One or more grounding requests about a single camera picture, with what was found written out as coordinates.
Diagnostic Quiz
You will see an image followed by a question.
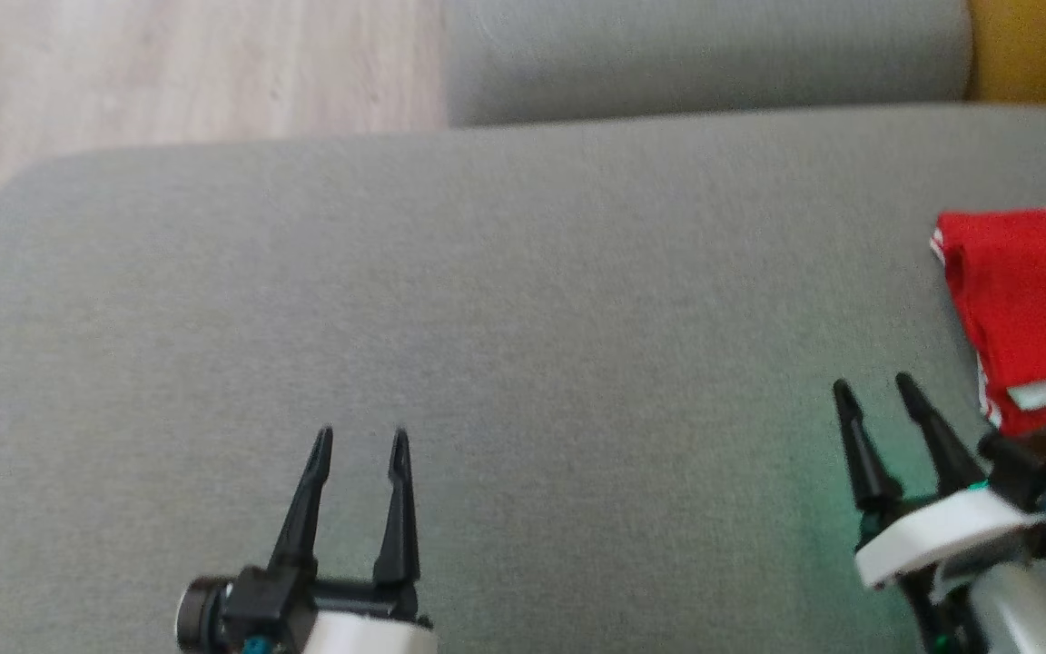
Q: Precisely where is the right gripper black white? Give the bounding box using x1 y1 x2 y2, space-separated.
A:
833 372 1046 637

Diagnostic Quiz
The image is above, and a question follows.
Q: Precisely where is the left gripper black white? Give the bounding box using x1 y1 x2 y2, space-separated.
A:
176 427 438 654

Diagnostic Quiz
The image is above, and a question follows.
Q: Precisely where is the red jersey with number print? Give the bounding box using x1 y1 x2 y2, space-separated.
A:
930 204 1046 391

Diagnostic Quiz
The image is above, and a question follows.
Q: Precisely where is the large grey sofa seat cushion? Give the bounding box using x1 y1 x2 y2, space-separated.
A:
0 103 1046 654

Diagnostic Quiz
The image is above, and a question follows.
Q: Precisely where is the yellow upholstered cushion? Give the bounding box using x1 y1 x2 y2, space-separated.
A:
968 0 1046 114

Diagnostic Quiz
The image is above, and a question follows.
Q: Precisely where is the small grey sofa cushion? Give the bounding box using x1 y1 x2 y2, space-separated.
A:
444 0 974 128

